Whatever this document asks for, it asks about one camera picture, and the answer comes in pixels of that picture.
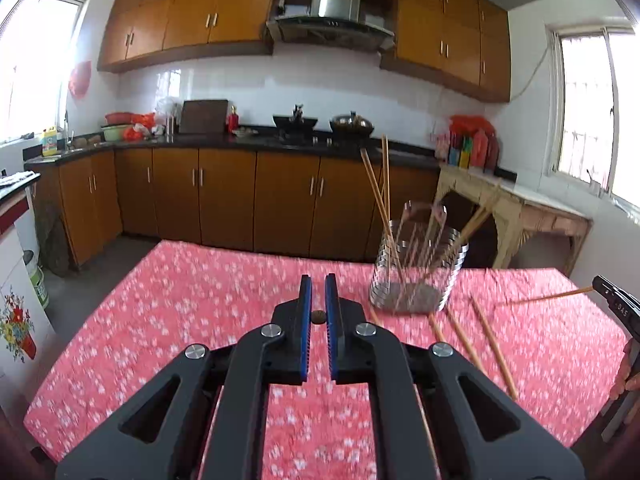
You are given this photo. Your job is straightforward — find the wooden chopstick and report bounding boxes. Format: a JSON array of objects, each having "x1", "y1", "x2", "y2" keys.
[
  {"x1": 496, "y1": 286, "x2": 594, "y2": 306},
  {"x1": 369, "y1": 306, "x2": 383, "y2": 326},
  {"x1": 427, "y1": 313, "x2": 446, "y2": 342},
  {"x1": 471, "y1": 297, "x2": 518, "y2": 401},
  {"x1": 444, "y1": 308, "x2": 485, "y2": 373}
]

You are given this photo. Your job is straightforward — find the person's right hand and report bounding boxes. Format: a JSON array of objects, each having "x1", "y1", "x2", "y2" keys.
[{"x1": 608, "y1": 339, "x2": 639, "y2": 400}]

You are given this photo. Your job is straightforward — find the red floral tablecloth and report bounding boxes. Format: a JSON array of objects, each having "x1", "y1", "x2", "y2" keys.
[{"x1": 24, "y1": 242, "x2": 626, "y2": 479}]

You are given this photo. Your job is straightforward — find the chopstick in basket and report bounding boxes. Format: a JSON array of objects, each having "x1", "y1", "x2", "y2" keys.
[
  {"x1": 381, "y1": 136, "x2": 392, "y2": 228},
  {"x1": 360, "y1": 148, "x2": 405, "y2": 284},
  {"x1": 424, "y1": 181, "x2": 501, "y2": 278}
]

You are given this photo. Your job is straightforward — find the cream wooden side table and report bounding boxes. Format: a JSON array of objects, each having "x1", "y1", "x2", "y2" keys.
[{"x1": 436, "y1": 164, "x2": 592, "y2": 276}]

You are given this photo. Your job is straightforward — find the chopstick in basket right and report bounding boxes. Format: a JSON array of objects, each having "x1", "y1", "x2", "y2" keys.
[{"x1": 424, "y1": 181, "x2": 501, "y2": 278}]

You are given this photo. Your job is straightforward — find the wooden lower cabinets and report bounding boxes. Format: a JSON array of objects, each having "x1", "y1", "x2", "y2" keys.
[{"x1": 24, "y1": 146, "x2": 442, "y2": 266}]

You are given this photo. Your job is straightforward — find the wooden cabinets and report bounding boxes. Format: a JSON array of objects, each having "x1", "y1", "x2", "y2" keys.
[
  {"x1": 98, "y1": 0, "x2": 511, "y2": 103},
  {"x1": 24, "y1": 146, "x2": 442, "y2": 266}
]

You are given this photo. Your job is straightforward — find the red oil jugs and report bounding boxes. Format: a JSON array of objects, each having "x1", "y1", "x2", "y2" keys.
[{"x1": 470, "y1": 130, "x2": 500, "y2": 172}]

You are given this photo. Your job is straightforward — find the white floral appliance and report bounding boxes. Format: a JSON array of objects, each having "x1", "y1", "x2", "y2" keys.
[{"x1": 1, "y1": 171, "x2": 55, "y2": 396}]

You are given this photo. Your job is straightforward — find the right window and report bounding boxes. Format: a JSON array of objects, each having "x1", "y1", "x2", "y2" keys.
[{"x1": 551, "y1": 25, "x2": 639, "y2": 210}]

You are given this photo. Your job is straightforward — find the window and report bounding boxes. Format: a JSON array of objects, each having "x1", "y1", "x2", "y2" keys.
[
  {"x1": 551, "y1": 25, "x2": 639, "y2": 210},
  {"x1": 1, "y1": 0, "x2": 84, "y2": 143}
]

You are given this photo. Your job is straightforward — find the black countertop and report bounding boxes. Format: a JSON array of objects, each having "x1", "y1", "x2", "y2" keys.
[{"x1": 22, "y1": 123, "x2": 516, "y2": 181}]

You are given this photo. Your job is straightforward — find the red plastic bag on table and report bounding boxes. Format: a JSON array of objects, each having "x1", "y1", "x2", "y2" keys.
[{"x1": 449, "y1": 115, "x2": 496, "y2": 138}]

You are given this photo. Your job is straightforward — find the gas stove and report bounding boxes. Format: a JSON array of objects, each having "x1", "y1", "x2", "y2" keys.
[{"x1": 277, "y1": 129, "x2": 371, "y2": 148}]

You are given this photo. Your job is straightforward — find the red bottle on counter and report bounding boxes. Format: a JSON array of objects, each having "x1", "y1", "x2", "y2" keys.
[{"x1": 227, "y1": 105, "x2": 240, "y2": 134}]

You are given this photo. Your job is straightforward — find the black wok on stove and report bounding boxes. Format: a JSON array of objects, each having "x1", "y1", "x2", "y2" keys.
[{"x1": 272, "y1": 104, "x2": 318, "y2": 136}]

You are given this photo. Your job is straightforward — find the dark wooden cutting board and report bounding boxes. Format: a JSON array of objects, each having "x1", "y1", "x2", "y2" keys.
[{"x1": 179, "y1": 100, "x2": 229, "y2": 136}]

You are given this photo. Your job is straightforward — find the stacked bowls with red bag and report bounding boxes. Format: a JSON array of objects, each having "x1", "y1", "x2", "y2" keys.
[{"x1": 102, "y1": 112, "x2": 155, "y2": 142}]

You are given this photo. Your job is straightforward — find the yellow dish soap bottle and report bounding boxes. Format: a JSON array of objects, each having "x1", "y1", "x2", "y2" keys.
[{"x1": 41, "y1": 126, "x2": 58, "y2": 157}]

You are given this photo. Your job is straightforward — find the steel range hood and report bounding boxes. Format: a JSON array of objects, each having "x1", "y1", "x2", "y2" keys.
[{"x1": 267, "y1": 0, "x2": 396, "y2": 54}]

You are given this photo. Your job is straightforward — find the wooden upper cabinets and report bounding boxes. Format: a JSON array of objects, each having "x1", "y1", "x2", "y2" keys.
[{"x1": 98, "y1": 0, "x2": 511, "y2": 103}]

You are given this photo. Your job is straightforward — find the left window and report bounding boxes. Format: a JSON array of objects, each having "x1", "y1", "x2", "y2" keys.
[{"x1": 1, "y1": 0, "x2": 84, "y2": 143}]

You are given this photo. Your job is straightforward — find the wire utensil holder basket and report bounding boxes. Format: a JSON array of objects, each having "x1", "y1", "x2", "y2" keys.
[{"x1": 369, "y1": 202, "x2": 469, "y2": 314}]

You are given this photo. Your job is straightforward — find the red hanging wall ornament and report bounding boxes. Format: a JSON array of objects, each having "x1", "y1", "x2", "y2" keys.
[{"x1": 68, "y1": 60, "x2": 92, "y2": 100}]

